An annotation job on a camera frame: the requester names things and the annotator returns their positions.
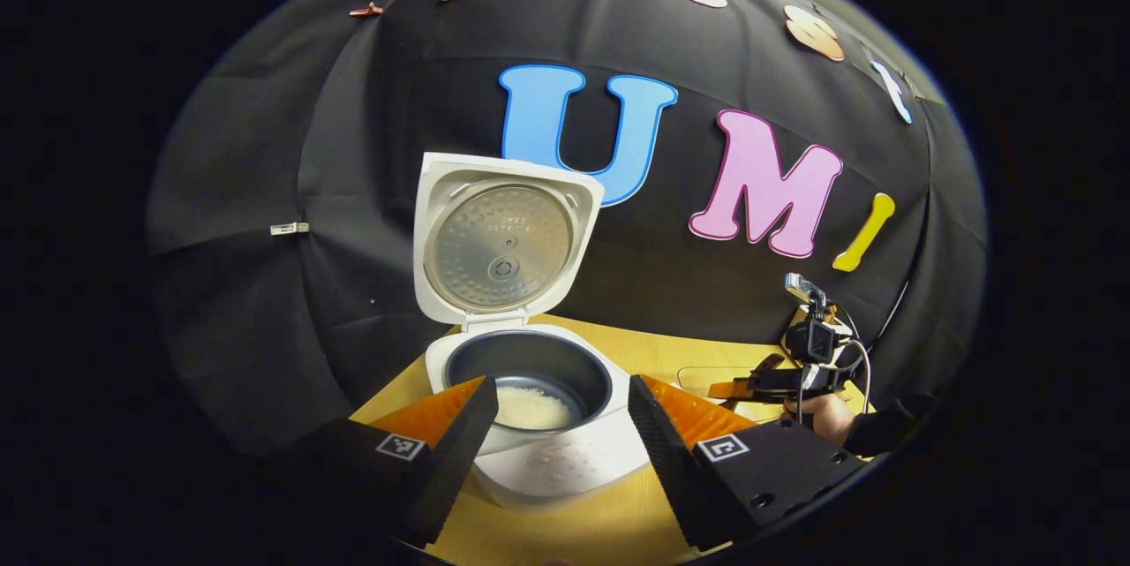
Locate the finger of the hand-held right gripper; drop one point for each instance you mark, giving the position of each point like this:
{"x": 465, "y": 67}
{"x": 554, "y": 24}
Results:
{"x": 777, "y": 382}

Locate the copper clip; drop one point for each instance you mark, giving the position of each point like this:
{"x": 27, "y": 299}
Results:
{"x": 366, "y": 10}

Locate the clear plastic container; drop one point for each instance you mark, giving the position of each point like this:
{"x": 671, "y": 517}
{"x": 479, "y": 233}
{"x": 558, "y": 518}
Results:
{"x": 706, "y": 376}

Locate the white rice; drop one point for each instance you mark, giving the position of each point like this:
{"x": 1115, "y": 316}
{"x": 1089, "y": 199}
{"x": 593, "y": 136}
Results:
{"x": 530, "y": 409}

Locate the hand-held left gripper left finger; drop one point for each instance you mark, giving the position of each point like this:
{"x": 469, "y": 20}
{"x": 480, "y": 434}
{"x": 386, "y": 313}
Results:
{"x": 459, "y": 451}

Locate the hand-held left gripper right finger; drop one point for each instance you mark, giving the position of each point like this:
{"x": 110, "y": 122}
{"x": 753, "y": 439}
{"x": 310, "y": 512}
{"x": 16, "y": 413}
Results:
{"x": 658, "y": 451}

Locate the black backdrop cloth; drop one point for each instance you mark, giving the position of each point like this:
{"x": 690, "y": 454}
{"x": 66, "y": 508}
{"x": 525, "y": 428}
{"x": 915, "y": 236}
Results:
{"x": 265, "y": 151}

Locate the white clip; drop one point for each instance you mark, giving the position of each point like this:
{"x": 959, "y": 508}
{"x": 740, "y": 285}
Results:
{"x": 290, "y": 229}

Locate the white rice cooker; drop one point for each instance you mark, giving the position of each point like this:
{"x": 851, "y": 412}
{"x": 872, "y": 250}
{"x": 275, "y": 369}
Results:
{"x": 441, "y": 195}

